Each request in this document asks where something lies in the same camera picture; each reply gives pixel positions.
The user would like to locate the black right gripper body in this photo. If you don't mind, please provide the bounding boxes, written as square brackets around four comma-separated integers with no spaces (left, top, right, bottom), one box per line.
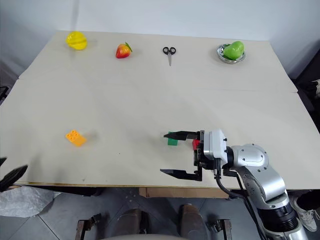
[193,129,223,177]

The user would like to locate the yellow toy bell pepper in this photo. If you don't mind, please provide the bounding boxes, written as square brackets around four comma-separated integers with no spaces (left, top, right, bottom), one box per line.
[65,31,89,51]

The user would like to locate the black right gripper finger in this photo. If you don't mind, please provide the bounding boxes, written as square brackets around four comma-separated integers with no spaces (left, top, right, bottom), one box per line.
[163,130,201,141]
[159,167,204,182]

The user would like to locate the dark brown rounded shape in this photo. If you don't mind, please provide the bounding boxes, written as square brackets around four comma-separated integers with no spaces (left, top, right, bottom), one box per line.
[116,208,149,236]
[179,203,209,240]

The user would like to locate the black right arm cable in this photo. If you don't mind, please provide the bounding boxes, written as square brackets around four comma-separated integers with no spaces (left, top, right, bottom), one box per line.
[213,159,266,240]

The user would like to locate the green cube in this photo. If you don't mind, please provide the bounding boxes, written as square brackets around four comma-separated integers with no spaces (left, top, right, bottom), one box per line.
[167,131,179,146]

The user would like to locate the white plastic sheet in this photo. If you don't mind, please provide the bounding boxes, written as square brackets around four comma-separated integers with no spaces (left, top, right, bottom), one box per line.
[0,185,61,219]

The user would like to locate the red toy strawberry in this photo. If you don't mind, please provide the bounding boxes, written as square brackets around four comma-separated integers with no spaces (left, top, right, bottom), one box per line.
[115,41,133,60]

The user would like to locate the green toy pear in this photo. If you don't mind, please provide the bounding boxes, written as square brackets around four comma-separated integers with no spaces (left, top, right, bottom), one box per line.
[222,40,245,61]

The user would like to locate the silver metal bowl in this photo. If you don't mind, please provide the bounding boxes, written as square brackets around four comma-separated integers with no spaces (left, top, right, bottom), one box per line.
[216,43,247,65]

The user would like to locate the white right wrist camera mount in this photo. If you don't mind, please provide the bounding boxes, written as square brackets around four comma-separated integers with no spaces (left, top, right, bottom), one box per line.
[203,128,229,161]

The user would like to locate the white sneaker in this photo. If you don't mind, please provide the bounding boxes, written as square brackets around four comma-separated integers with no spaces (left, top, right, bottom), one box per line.
[290,194,319,232]

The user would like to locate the orange studded toy block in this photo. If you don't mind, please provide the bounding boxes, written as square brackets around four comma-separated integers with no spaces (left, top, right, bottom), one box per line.
[65,129,87,148]

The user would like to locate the rusty metal bracket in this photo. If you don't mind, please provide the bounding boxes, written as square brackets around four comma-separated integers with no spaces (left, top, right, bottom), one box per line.
[208,218,233,240]
[76,213,102,240]

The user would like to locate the black handled scissors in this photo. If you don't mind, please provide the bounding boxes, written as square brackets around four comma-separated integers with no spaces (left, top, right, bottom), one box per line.
[162,46,177,67]

